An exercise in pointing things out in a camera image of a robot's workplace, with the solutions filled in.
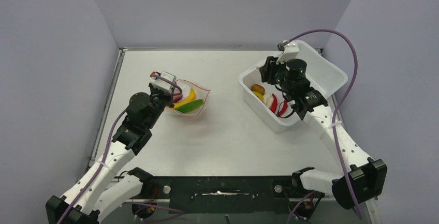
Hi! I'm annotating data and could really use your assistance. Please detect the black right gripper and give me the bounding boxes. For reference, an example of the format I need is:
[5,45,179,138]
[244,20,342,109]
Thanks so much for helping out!
[261,55,294,95]

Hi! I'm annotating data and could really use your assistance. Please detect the purple onion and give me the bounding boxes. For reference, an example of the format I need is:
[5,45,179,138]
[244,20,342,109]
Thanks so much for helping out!
[173,91,183,103]

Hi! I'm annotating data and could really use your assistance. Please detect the watermelon slice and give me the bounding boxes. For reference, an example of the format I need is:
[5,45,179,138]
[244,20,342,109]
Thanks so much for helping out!
[175,99,204,114]

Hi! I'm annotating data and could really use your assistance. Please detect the yellow banana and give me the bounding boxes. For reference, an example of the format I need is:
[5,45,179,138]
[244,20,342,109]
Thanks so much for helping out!
[173,87,196,109]

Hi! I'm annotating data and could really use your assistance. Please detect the red chili pepper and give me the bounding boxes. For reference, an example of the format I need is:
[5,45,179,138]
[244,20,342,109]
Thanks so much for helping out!
[276,101,288,117]
[270,94,278,114]

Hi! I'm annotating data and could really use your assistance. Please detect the clear zip top bag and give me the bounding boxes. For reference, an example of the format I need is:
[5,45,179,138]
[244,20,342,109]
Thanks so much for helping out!
[166,79,211,117]

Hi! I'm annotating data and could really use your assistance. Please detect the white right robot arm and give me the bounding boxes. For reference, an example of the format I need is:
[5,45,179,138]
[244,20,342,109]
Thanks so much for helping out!
[260,57,388,210]

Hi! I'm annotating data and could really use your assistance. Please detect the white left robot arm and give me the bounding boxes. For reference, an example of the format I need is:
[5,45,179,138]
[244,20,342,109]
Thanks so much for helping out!
[47,51,282,223]

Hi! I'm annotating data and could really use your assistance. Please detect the white garlic bulb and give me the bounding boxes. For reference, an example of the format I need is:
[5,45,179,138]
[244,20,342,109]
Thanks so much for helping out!
[263,94,274,109]

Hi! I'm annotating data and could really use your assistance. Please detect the white plastic tub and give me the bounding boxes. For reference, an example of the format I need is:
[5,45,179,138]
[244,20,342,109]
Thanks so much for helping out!
[238,40,347,133]

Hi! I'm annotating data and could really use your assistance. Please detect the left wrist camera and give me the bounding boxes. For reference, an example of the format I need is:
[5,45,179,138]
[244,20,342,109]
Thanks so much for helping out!
[150,71,177,93]

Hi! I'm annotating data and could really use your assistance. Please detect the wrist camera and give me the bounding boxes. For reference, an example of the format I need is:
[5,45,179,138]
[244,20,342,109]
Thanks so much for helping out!
[150,71,177,93]
[276,41,299,64]

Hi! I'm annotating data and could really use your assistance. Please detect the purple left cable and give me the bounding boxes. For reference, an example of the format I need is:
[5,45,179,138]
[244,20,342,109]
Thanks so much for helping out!
[56,72,186,224]

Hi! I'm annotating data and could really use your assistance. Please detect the purple cable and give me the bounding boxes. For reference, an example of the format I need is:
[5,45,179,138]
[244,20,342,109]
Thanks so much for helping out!
[56,72,186,224]
[279,29,362,224]

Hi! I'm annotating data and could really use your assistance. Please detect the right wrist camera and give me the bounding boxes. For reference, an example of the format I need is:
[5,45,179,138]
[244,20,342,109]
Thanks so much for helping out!
[276,41,299,64]

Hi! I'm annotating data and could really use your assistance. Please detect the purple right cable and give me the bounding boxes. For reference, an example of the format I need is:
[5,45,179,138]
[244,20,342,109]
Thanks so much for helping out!
[279,29,362,224]

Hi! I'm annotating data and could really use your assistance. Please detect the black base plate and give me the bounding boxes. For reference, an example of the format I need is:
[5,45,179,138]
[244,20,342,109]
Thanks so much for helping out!
[134,175,308,214]

